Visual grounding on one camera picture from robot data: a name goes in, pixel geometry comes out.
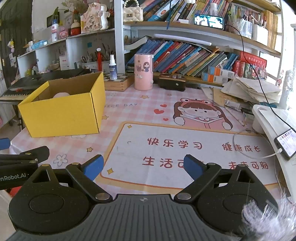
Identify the white spray bottle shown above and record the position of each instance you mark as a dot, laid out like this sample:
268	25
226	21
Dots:
112	68

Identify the white quilted handbag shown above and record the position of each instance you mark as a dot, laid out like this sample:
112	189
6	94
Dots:
132	13

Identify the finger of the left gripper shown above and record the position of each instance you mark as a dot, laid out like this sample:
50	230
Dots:
4	143

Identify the white bookshelf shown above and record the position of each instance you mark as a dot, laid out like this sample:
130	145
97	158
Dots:
72	48

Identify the white plastic bottle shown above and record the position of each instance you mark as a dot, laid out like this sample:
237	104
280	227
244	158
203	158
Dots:
54	30

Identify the yellow cardboard box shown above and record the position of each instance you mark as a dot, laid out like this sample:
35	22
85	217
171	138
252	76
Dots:
80	113

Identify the wooden chess box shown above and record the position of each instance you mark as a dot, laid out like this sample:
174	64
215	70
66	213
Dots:
121	84

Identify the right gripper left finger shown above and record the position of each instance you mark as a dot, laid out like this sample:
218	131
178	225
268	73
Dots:
83	176

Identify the white desk stand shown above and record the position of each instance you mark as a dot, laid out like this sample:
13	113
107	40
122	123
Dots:
274	122

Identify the smartphone on shelf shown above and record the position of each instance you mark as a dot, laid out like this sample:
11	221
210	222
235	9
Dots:
209	21

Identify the stack of papers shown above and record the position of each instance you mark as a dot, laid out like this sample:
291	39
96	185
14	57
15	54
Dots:
252	90

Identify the pink cartoon desk mat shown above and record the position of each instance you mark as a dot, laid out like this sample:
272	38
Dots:
143	145

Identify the red round doll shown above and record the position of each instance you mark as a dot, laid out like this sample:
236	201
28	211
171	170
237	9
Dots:
75	28

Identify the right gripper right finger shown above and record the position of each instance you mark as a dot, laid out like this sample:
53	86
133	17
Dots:
202	174

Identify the dark brown wooden box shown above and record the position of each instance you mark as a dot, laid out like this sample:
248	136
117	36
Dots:
172	82

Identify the pink cylindrical pen holder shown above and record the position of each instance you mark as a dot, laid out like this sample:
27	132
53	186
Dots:
143	71

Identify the pink plush toy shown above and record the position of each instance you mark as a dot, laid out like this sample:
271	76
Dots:
61	94

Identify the pink decorative ornament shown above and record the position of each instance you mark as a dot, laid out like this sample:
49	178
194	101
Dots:
95	18

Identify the smartphone on stand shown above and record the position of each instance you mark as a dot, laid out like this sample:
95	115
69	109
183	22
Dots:
287	142

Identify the white pen holder tub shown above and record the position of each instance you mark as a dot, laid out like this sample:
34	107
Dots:
94	65

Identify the black electronic keyboard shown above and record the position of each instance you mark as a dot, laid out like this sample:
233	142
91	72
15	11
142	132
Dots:
16	93

